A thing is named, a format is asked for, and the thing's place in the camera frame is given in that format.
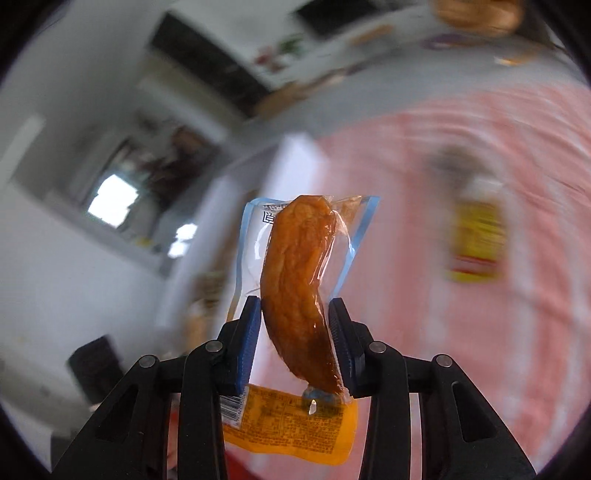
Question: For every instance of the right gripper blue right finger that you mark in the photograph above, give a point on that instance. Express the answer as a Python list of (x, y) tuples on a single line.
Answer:
[(462, 435)]

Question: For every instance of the yellow chicken snack pack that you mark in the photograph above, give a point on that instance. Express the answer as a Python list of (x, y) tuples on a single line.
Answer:
[(473, 220)]

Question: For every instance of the black flat television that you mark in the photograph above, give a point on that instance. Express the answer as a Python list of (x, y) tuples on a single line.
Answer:
[(325, 18)]

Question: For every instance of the striped orange white tablecloth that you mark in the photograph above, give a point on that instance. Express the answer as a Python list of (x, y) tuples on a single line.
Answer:
[(424, 307)]

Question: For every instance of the dark tall display cabinet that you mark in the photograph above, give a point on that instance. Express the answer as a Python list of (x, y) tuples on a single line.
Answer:
[(204, 60)]

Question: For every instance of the orange chicken leg pack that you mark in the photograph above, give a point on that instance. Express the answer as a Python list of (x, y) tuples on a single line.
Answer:
[(294, 258)]

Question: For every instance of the orange lounge chair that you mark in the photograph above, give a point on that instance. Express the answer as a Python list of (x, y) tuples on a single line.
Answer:
[(486, 18)]

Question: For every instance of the white cardboard box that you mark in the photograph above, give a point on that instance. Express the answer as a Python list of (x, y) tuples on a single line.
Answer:
[(67, 279)]

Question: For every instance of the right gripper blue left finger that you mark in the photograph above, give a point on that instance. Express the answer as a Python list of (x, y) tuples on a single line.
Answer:
[(127, 436)]

